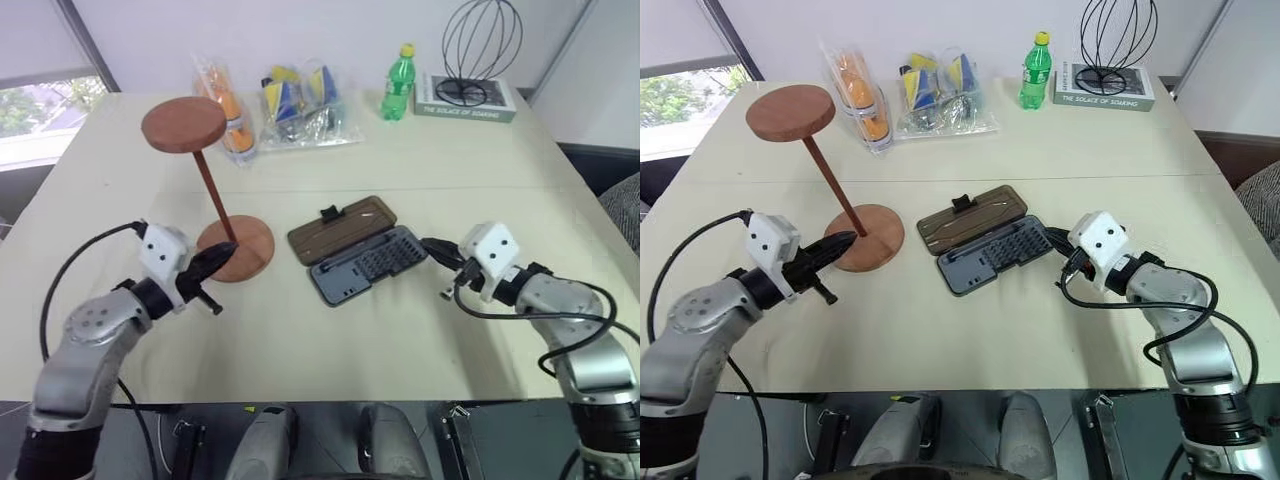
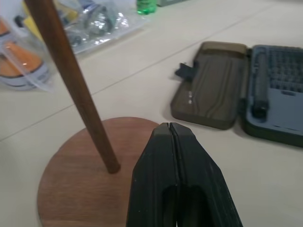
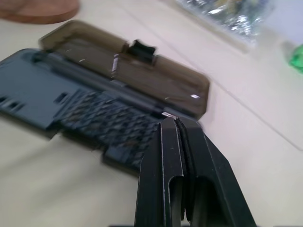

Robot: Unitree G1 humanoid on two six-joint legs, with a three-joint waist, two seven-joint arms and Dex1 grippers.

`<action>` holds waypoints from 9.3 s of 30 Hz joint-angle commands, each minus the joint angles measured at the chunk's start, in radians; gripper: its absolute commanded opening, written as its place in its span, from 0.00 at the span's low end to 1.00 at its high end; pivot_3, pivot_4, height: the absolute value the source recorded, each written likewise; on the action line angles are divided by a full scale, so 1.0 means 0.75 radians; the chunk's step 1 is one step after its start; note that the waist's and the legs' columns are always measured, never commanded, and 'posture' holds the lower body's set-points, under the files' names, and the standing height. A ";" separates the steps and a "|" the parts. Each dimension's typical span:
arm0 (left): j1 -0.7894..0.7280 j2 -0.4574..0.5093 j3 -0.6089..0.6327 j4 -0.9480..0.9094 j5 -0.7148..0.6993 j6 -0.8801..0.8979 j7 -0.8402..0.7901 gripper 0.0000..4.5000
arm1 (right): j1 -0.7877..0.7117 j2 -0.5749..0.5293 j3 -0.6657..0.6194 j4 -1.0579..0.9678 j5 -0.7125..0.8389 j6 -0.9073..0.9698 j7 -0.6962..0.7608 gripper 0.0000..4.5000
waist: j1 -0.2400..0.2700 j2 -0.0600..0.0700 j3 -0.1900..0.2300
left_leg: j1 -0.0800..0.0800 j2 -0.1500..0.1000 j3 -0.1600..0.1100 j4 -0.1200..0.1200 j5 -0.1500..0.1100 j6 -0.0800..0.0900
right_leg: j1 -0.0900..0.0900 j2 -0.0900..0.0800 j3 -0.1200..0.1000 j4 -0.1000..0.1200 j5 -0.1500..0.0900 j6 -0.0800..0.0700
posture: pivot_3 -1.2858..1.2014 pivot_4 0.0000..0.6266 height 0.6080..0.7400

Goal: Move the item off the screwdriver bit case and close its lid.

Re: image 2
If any black screwdriver handle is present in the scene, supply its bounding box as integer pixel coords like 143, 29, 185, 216
251, 52, 271, 119

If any clear bag with orange items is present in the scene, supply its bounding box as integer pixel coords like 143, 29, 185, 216
0, 13, 54, 92

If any black screwdriver bit case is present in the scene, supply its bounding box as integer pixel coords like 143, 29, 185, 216
169, 41, 303, 148

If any clear bag with blue-yellow items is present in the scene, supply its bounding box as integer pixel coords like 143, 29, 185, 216
22, 0, 152, 55

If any wooden stand with round base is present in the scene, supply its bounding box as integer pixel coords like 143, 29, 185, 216
23, 0, 162, 227

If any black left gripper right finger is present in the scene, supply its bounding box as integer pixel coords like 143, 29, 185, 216
169, 122, 243, 227

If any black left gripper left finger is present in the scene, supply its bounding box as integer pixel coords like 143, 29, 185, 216
126, 122, 179, 227

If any orange and grey shoe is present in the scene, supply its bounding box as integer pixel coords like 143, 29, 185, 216
0, 17, 11, 39
0, 40, 51, 90

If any green plastic bottle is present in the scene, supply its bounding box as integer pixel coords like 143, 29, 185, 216
136, 0, 158, 16

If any grey hardcover book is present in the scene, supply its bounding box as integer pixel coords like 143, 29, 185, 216
157, 0, 189, 8

